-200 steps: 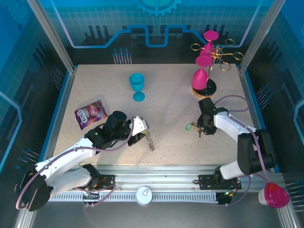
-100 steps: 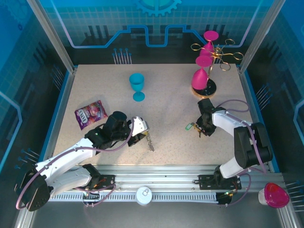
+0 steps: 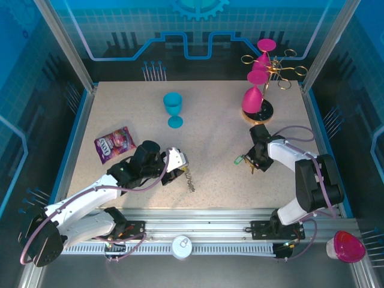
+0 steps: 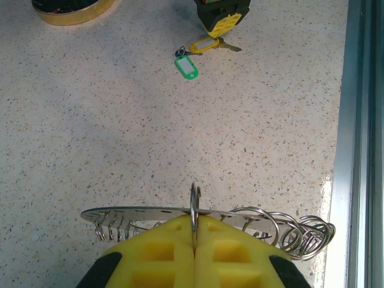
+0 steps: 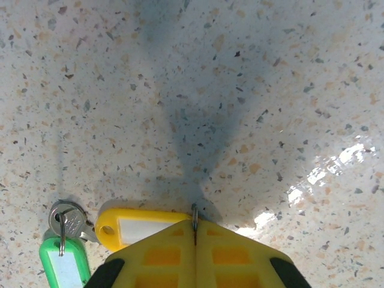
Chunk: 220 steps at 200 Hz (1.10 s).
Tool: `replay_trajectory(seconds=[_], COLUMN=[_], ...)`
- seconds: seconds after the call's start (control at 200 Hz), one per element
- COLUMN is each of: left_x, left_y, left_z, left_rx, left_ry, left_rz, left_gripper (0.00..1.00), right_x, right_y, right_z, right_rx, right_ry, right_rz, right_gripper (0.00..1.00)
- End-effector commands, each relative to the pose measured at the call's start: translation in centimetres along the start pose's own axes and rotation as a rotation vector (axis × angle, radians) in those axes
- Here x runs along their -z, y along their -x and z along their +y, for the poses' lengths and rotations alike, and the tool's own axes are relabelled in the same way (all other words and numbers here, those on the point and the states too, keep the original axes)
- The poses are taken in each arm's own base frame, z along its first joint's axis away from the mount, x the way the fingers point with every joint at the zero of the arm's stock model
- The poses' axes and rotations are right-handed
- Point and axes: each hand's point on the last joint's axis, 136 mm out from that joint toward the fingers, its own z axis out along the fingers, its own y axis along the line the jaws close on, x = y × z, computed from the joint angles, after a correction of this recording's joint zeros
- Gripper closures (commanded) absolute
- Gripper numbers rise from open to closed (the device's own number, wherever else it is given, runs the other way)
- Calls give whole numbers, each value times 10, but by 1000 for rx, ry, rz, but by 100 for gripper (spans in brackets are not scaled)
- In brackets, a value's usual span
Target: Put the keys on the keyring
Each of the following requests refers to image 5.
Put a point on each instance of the green key tag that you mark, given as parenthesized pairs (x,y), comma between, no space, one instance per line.
(66,270)

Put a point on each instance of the silver key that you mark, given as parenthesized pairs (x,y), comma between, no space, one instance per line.
(73,223)

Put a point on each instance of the yellow key tag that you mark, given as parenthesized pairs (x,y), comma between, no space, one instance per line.
(135,231)

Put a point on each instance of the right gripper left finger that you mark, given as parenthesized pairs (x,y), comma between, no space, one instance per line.
(162,264)

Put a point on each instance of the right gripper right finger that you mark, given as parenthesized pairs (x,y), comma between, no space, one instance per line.
(234,264)

